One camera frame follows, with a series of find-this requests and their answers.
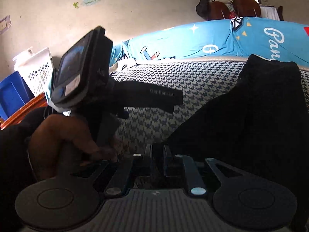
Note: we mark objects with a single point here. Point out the houndstooth blanket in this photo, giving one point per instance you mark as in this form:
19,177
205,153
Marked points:
205,82

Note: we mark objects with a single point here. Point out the white-clothed table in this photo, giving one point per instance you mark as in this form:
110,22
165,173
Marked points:
269,13

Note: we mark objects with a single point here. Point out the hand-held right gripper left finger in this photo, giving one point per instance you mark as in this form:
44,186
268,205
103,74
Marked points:
148,159

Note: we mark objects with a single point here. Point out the dark jacket pile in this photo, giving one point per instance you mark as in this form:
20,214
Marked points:
205,2

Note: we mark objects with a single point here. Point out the person's left hand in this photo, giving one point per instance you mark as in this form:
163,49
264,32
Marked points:
62,142

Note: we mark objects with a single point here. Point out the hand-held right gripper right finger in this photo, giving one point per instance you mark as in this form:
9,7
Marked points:
167,160

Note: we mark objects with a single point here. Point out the wooden side table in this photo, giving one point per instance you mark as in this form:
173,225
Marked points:
24,111

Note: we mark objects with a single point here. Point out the brown wooden chair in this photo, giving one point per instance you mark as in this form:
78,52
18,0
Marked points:
247,7
218,11

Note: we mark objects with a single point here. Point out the blue plastic bin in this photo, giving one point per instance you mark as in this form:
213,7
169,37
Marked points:
12,94

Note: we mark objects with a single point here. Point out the red floral cloth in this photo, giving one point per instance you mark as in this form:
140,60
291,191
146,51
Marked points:
232,14

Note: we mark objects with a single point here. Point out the dark chair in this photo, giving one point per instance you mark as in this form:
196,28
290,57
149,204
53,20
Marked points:
281,13

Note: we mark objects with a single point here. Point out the black shirt with red print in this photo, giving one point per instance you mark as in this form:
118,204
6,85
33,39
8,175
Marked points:
253,113

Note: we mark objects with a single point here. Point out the white laundry basket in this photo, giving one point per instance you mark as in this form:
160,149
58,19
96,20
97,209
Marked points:
36,70

